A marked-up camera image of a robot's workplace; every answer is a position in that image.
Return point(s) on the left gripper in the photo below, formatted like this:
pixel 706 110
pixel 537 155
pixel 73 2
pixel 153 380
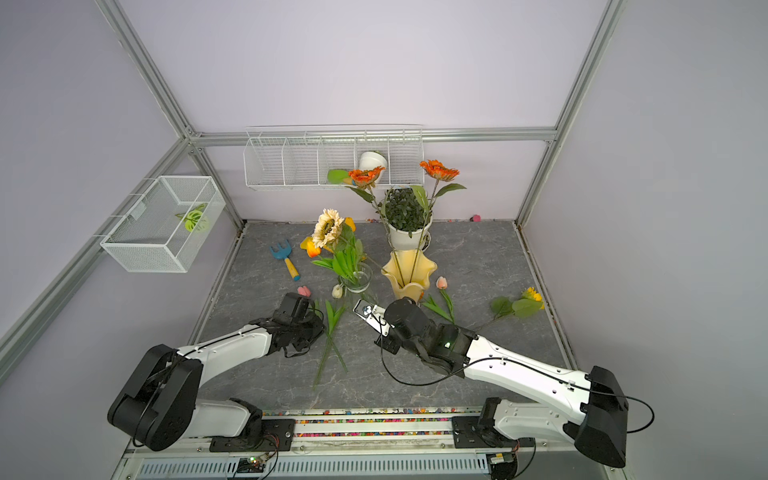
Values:
pixel 318 330

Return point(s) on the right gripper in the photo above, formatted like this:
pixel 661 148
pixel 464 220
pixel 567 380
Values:
pixel 383 342

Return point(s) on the white tulip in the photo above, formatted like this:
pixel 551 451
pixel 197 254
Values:
pixel 333 311

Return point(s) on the yellow fluted vase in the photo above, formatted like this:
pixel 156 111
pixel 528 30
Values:
pixel 409 273

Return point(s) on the clear glass vase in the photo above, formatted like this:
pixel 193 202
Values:
pixel 359 283

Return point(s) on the cream gerbera flower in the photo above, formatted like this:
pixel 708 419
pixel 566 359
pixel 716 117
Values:
pixel 328 230

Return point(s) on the orange gerbera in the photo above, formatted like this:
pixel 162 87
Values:
pixel 422 203
pixel 366 177

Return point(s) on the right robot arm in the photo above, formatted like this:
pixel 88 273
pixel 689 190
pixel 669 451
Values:
pixel 587 409

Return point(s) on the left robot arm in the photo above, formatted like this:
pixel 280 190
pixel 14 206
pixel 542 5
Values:
pixel 159 403

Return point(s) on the blue toy rake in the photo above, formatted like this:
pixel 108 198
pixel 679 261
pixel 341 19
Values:
pixel 282 251

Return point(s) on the yellow toy shovel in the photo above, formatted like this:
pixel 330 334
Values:
pixel 307 244

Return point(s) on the yellow gerbera right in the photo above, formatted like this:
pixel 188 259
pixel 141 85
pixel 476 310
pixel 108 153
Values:
pixel 525 305

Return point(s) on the potted green plant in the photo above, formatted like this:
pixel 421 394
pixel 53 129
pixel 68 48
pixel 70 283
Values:
pixel 399 239

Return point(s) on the green toy shovel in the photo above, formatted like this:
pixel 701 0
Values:
pixel 338 177

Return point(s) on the white empty pot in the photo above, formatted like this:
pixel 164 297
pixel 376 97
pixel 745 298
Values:
pixel 371 160

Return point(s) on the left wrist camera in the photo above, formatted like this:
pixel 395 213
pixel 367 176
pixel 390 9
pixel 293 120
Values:
pixel 292 309

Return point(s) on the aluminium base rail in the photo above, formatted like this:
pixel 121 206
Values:
pixel 415 444

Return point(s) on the small white wire basket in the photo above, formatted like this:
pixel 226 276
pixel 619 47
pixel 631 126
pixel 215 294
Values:
pixel 149 238

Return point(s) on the long white wire basket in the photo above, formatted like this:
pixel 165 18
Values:
pixel 299 156

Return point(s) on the aluminium frame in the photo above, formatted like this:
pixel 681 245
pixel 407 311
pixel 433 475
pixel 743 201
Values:
pixel 18 342

